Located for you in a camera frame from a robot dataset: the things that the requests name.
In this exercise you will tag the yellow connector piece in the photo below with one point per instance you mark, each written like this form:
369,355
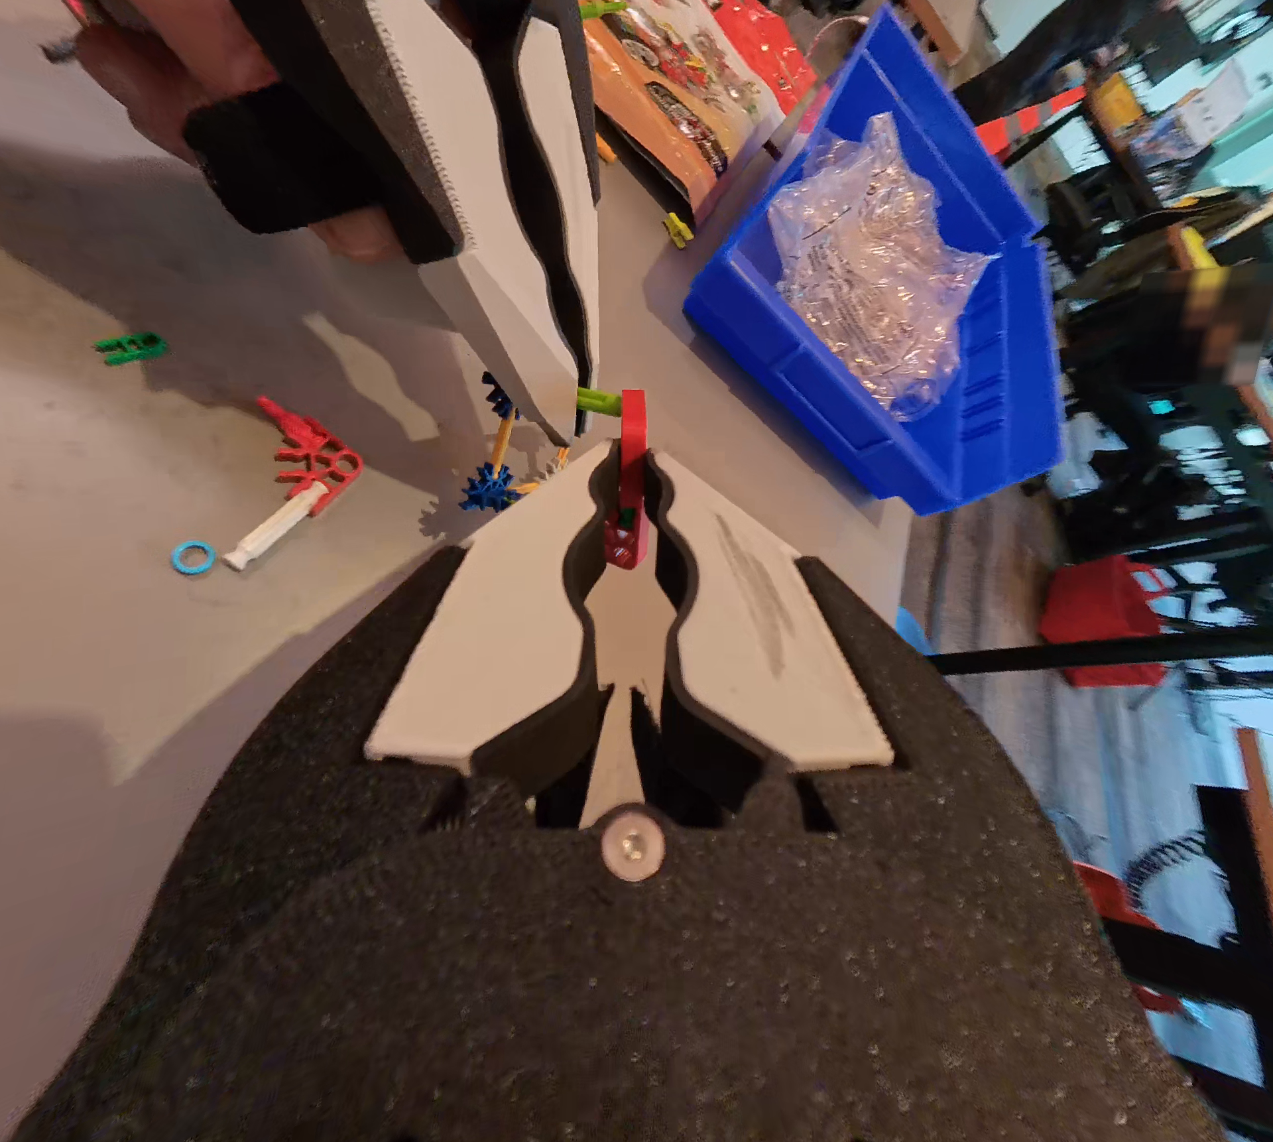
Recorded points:
679,231

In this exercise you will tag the red tote basket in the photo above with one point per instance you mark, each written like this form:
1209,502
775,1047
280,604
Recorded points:
1094,596

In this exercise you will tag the black stand pole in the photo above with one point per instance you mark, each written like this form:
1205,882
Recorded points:
1094,655

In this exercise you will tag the green connector piece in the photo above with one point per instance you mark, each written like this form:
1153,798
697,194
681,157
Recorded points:
130,350

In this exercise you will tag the orange traffic cone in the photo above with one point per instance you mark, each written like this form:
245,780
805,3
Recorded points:
1025,125

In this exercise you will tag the blue plastic bin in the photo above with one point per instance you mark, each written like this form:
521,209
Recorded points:
946,466

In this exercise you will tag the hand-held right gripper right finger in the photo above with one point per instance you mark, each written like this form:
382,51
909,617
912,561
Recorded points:
786,665

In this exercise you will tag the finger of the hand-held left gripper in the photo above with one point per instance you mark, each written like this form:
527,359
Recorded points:
477,218
568,168

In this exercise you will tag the colourful rod connector toy model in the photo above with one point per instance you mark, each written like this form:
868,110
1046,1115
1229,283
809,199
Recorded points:
629,516

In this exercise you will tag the lime green toy rod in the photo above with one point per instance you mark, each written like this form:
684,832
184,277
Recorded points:
603,8

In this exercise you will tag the red connector with white rod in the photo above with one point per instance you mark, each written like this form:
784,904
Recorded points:
319,466

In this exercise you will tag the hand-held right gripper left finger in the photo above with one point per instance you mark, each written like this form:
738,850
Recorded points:
477,665

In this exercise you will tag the toy packaging bag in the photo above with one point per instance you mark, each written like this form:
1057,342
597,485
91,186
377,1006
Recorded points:
677,18

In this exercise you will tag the crumpled clear plastic bags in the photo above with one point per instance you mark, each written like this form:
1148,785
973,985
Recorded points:
875,268

